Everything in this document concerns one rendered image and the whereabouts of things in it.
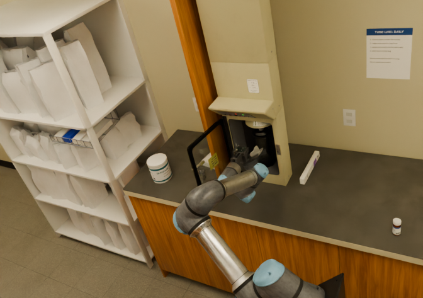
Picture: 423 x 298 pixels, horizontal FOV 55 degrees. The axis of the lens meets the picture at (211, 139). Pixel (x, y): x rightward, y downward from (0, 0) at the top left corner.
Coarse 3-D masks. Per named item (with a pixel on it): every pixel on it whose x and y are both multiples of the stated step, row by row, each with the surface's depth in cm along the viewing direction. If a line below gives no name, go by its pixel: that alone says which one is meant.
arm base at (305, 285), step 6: (300, 282) 150; (306, 282) 152; (300, 288) 148; (306, 288) 149; (312, 288) 150; (318, 288) 152; (300, 294) 148; (306, 294) 148; (312, 294) 148; (318, 294) 148; (324, 294) 150
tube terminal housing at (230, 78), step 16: (224, 64) 205; (240, 64) 200; (256, 64) 196; (272, 64) 197; (224, 80) 211; (240, 80) 206; (272, 80) 199; (224, 96) 217; (240, 96) 212; (256, 96) 207; (272, 96) 202; (288, 160) 233; (272, 176) 236; (288, 176) 237
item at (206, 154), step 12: (204, 132) 215; (216, 132) 223; (204, 144) 216; (216, 144) 225; (204, 156) 219; (216, 156) 227; (192, 168) 214; (204, 168) 221; (216, 168) 230; (204, 180) 223
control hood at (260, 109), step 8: (216, 104) 212; (224, 104) 211; (232, 104) 209; (240, 104) 207; (248, 104) 206; (256, 104) 204; (264, 104) 202; (272, 104) 202; (216, 112) 217; (232, 112) 208; (240, 112) 203; (248, 112) 200; (256, 112) 198; (264, 112) 196; (272, 112) 204
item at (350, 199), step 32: (320, 160) 247; (352, 160) 241; (384, 160) 235; (416, 160) 230; (128, 192) 262; (160, 192) 254; (256, 192) 236; (288, 192) 230; (320, 192) 225; (352, 192) 220; (384, 192) 215; (416, 192) 210; (256, 224) 219; (288, 224) 211; (320, 224) 206; (352, 224) 202; (384, 224) 198; (416, 224) 194; (416, 256) 180
